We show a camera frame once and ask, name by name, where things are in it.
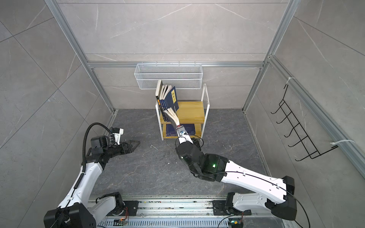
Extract white mesh wall basket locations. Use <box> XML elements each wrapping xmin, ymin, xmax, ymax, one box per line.
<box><xmin>134</xmin><ymin>63</ymin><xmax>203</xmax><ymax>90</ymax></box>

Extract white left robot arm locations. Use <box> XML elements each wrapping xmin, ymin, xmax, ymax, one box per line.
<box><xmin>44</xmin><ymin>136</ymin><xmax>140</xmax><ymax>228</ymax></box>

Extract white metal wooden shelf rack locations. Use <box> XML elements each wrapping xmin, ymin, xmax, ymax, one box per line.
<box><xmin>155</xmin><ymin>84</ymin><xmax>210</xmax><ymax>141</ymax></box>

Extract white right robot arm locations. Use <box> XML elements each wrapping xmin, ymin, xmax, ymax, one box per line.
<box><xmin>175</xmin><ymin>135</ymin><xmax>297</xmax><ymax>221</ymax></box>

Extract navy book yin-yang cover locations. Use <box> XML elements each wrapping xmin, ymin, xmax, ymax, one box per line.
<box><xmin>163</xmin><ymin>85</ymin><xmax>173</xmax><ymax>109</ymax></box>

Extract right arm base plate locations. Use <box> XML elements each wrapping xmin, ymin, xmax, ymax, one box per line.
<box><xmin>212</xmin><ymin>200</ymin><xmax>252</xmax><ymax>216</ymax></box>

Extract black white-title book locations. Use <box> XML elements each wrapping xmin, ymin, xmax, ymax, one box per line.
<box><xmin>164</xmin><ymin>107</ymin><xmax>180</xmax><ymax>128</ymax></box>

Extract black corrugated cable hose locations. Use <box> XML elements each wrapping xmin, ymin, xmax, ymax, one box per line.
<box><xmin>82</xmin><ymin>122</ymin><xmax>112</xmax><ymax>172</ymax></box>

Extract blue book yellow label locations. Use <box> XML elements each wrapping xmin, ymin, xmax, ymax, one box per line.
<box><xmin>168</xmin><ymin>87</ymin><xmax>179</xmax><ymax>112</ymax></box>

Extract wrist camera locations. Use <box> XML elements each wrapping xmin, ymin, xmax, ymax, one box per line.
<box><xmin>110</xmin><ymin>127</ymin><xmax>124</xmax><ymax>145</ymax></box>
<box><xmin>176</xmin><ymin>125</ymin><xmax>187</xmax><ymax>137</ymax></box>

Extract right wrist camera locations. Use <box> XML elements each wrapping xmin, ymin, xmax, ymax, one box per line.
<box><xmin>176</xmin><ymin>125</ymin><xmax>187</xmax><ymax>137</ymax></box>

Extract navy yellow-label front book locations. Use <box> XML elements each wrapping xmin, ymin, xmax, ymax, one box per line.
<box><xmin>166</xmin><ymin>124</ymin><xmax>196</xmax><ymax>137</ymax></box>

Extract dark book pages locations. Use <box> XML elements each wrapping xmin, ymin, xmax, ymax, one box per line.
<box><xmin>159</xmin><ymin>85</ymin><xmax>168</xmax><ymax>122</ymax></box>

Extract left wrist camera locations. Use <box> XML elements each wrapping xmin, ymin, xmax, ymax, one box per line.
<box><xmin>110</xmin><ymin>127</ymin><xmax>124</xmax><ymax>145</ymax></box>

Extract black yellow book on shelf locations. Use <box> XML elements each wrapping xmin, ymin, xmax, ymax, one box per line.
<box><xmin>155</xmin><ymin>80</ymin><xmax>167</xmax><ymax>122</ymax></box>

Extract black wire hook rack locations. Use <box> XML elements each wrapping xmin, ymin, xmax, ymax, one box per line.
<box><xmin>271</xmin><ymin>85</ymin><xmax>339</xmax><ymax>162</ymax></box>

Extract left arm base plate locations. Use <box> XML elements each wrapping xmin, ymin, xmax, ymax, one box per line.
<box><xmin>112</xmin><ymin>200</ymin><xmax>139</xmax><ymax>217</ymax></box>

